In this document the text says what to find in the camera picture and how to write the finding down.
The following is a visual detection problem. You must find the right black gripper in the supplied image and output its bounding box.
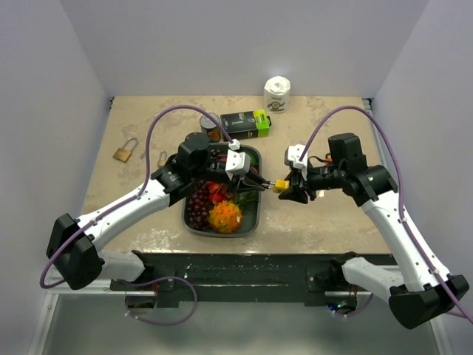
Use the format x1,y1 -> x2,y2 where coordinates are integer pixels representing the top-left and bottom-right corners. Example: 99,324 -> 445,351
279,160 -> 346,203

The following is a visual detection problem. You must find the yellow black padlock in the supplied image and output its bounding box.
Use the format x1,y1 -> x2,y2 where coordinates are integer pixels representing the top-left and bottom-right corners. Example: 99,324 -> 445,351
268,180 -> 290,195

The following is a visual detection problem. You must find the small brass padlock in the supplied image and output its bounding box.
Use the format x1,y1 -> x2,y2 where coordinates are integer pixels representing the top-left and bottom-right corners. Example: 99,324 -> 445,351
157,151 -> 168,168

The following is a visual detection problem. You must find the large brass padlock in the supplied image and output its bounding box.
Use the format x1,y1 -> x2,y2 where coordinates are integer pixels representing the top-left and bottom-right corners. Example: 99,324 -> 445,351
112,137 -> 139,163

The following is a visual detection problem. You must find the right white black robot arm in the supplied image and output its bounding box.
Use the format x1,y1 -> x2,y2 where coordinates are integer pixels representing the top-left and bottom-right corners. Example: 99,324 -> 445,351
279,133 -> 469,329

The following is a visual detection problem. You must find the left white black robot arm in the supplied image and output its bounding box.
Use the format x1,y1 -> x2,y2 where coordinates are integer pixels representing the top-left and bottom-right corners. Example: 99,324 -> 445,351
47,133 -> 272,290

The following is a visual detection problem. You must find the green avocado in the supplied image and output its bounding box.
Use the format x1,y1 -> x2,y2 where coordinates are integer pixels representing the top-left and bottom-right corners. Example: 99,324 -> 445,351
248,152 -> 259,166

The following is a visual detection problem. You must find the red cherries bunch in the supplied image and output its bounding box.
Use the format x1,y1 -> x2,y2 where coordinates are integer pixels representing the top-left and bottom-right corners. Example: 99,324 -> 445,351
205,181 -> 235,205

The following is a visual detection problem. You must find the dark grey fruit tray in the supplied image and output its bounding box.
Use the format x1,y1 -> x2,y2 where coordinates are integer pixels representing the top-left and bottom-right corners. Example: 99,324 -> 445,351
182,143 -> 262,238

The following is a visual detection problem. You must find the orange dragon fruit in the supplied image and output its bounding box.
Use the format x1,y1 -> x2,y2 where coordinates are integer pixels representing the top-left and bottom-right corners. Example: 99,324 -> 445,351
208,200 -> 243,234

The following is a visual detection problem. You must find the black green box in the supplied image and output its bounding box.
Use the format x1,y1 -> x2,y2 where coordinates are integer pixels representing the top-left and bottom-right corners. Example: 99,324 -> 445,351
220,109 -> 272,141

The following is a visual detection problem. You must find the dark red grape bunch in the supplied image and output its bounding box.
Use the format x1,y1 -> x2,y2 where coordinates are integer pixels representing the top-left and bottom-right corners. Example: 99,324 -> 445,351
184,149 -> 220,231

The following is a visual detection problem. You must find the tin can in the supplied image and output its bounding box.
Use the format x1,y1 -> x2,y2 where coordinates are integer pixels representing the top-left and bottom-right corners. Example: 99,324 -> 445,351
200,115 -> 221,143

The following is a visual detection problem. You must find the toilet paper roll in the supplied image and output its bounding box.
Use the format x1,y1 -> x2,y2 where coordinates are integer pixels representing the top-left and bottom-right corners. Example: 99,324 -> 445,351
263,76 -> 291,113

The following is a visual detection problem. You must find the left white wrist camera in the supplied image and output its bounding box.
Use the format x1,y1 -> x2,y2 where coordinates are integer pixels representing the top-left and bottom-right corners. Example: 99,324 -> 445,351
225,139 -> 250,180

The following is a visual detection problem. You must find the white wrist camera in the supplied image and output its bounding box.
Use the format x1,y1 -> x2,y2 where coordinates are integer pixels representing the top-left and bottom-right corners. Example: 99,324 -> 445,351
225,139 -> 250,180
285,144 -> 308,180

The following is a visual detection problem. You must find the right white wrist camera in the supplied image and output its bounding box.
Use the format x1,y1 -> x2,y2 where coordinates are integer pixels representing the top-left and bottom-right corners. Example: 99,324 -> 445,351
285,144 -> 308,180

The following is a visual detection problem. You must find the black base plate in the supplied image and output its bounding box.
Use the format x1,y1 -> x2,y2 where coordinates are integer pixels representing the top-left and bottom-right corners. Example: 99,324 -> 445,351
105,251 -> 400,308

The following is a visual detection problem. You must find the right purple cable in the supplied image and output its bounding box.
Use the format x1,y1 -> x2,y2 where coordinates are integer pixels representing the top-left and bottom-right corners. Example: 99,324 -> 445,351
299,105 -> 473,322

